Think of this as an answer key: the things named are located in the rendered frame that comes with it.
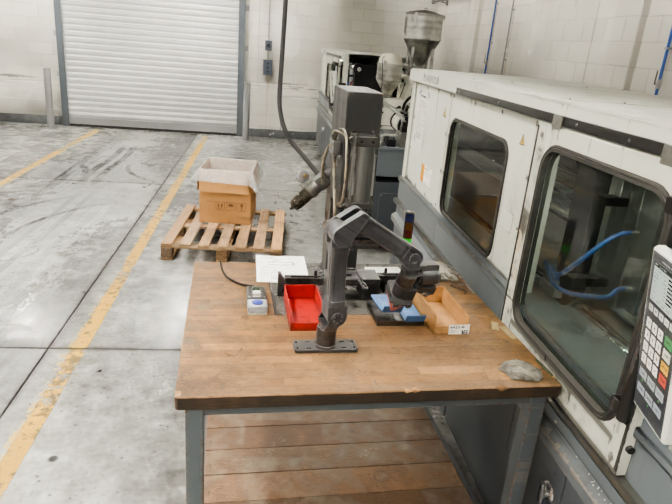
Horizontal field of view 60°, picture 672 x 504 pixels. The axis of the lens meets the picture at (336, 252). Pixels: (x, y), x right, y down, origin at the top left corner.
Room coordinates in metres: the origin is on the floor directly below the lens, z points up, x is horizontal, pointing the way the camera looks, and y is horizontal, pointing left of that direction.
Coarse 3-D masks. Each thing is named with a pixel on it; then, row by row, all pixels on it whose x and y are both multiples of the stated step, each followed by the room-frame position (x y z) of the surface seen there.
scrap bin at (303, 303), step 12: (288, 288) 1.95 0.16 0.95; (300, 288) 1.96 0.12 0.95; (312, 288) 1.97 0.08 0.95; (288, 300) 1.82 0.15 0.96; (300, 300) 1.95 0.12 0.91; (312, 300) 1.95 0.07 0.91; (288, 312) 1.78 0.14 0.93; (300, 312) 1.85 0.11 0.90; (312, 312) 1.85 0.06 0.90; (300, 324) 1.72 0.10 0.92; (312, 324) 1.72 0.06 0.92
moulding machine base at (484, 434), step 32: (416, 192) 3.51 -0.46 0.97; (448, 224) 2.87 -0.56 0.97; (448, 256) 2.77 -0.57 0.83; (480, 256) 2.41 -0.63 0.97; (480, 288) 2.32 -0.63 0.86; (448, 416) 2.42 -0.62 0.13; (480, 416) 2.08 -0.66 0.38; (512, 416) 1.83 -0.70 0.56; (544, 416) 1.63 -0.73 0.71; (480, 448) 2.03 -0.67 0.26; (544, 448) 1.59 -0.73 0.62; (576, 448) 1.44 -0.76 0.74; (640, 448) 1.21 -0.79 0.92; (480, 480) 1.97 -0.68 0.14; (544, 480) 1.54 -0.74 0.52; (576, 480) 1.36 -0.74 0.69; (640, 480) 1.18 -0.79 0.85
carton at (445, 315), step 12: (444, 288) 2.02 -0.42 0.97; (420, 300) 1.93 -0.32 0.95; (432, 300) 2.03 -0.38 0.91; (444, 300) 2.01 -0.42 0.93; (456, 300) 1.92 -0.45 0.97; (420, 312) 1.92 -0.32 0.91; (432, 312) 1.81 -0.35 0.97; (444, 312) 1.95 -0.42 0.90; (456, 312) 1.89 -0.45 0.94; (432, 324) 1.79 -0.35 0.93; (444, 324) 1.85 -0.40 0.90; (456, 324) 1.85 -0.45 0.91; (468, 324) 1.80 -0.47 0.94
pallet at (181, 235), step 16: (192, 208) 5.53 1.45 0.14; (176, 224) 4.99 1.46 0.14; (192, 224) 5.02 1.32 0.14; (208, 224) 5.06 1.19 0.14; (176, 240) 4.91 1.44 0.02; (192, 240) 4.60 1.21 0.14; (208, 240) 4.63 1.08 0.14; (224, 240) 4.66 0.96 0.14; (240, 240) 4.70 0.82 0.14; (256, 240) 4.73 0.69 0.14; (272, 240) 4.77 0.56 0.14; (224, 256) 4.51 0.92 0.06
